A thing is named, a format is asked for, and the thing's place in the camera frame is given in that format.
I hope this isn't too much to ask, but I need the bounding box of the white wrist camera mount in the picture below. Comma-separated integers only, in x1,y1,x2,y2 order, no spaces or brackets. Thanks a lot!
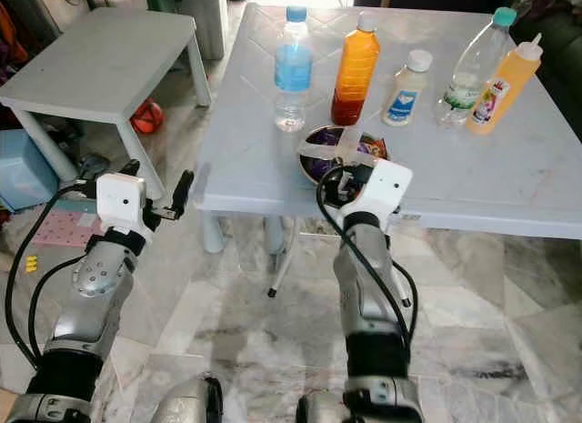
341,159,413,222
95,173,151,235

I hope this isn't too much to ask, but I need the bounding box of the red ball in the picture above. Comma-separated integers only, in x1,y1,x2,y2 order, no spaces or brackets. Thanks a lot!
131,100,165,136

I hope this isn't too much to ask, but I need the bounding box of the robot leg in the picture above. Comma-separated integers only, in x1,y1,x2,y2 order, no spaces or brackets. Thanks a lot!
150,376,224,423
296,391,351,423

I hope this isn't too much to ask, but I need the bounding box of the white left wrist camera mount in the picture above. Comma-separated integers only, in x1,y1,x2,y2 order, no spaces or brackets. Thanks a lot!
95,173,151,235

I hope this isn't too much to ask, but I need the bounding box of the small white table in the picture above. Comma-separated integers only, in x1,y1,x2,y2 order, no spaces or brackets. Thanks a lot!
0,9,212,202

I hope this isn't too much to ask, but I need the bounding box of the colourful clothes heap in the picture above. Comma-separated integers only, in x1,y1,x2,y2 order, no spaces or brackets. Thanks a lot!
0,5,24,78

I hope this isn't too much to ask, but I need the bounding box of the dark bowl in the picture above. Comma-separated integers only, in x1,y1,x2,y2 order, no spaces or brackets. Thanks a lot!
298,125,390,186

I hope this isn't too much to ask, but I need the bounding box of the clear bottle teal cap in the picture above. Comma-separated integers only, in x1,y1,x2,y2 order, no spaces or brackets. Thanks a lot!
435,7,517,128

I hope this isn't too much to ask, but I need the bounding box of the pink mat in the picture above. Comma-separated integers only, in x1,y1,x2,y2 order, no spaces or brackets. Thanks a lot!
39,209,96,249

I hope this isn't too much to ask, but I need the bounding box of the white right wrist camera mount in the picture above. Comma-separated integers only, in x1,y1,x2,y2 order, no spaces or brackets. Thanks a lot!
341,159,413,222

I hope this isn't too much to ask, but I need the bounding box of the large white plastic table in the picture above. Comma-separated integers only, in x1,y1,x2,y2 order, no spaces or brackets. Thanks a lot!
196,3,582,301

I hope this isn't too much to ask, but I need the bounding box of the purple snack packet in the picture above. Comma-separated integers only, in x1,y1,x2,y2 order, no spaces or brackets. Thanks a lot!
346,135,390,165

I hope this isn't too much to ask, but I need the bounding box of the light blue box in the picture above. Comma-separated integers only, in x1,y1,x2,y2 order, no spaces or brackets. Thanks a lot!
0,129,46,212

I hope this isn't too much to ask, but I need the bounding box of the small white-capped bottle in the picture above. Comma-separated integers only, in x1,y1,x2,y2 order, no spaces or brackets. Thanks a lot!
382,49,434,127

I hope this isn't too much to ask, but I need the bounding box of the robot left leg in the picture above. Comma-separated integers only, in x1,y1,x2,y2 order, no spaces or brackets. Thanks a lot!
150,376,224,423

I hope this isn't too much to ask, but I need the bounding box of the water bottle blue label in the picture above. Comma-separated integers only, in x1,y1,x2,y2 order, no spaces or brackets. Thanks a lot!
274,5,315,134

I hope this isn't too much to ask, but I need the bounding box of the orange liquid bottle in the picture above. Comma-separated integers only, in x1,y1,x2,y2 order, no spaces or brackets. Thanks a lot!
331,11,381,126

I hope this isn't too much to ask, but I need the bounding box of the brown cardboard sheet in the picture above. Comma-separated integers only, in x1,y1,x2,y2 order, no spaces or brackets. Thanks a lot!
0,391,21,423

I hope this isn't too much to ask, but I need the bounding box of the robot right leg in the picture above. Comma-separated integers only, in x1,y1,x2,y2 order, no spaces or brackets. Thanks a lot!
296,391,351,423

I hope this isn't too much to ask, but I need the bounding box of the orange squeeze bottle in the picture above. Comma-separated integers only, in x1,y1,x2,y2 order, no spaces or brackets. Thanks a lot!
466,34,545,136

